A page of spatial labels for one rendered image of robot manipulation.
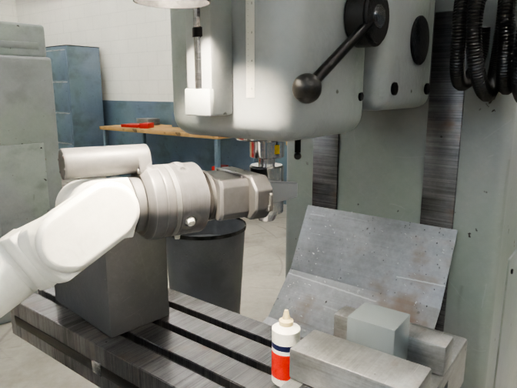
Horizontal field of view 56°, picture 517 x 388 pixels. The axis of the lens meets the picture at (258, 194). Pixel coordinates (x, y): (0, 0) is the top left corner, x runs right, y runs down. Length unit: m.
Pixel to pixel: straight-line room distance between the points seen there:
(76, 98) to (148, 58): 1.28
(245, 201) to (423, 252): 0.45
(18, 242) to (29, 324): 0.55
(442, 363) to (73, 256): 0.44
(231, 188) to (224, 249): 1.98
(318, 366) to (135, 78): 7.20
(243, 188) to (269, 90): 0.13
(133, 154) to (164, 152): 6.67
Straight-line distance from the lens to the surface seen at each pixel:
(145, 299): 0.89
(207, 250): 2.54
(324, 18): 0.58
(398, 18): 0.71
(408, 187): 0.97
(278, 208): 0.65
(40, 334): 1.03
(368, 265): 0.98
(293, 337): 0.69
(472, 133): 0.92
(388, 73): 0.69
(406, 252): 0.96
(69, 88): 7.82
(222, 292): 2.66
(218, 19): 0.55
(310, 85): 0.48
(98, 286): 0.87
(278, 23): 0.54
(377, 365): 0.58
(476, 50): 0.73
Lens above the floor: 1.37
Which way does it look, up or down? 12 degrees down
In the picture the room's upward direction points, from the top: straight up
